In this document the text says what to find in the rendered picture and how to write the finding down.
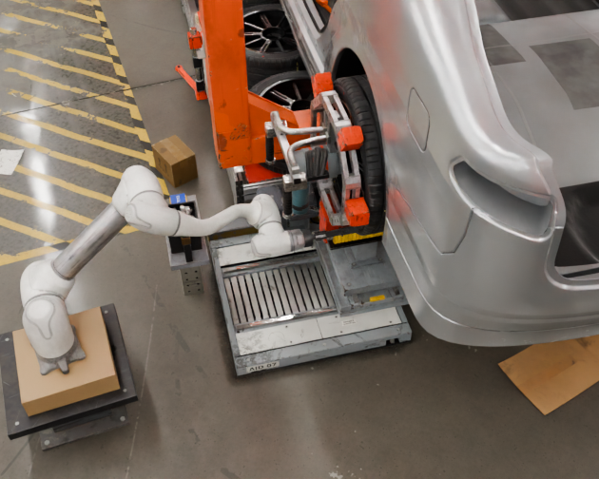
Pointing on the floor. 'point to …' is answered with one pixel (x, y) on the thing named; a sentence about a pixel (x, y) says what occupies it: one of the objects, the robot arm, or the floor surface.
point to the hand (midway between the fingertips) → (349, 230)
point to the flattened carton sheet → (561, 369)
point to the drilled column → (190, 277)
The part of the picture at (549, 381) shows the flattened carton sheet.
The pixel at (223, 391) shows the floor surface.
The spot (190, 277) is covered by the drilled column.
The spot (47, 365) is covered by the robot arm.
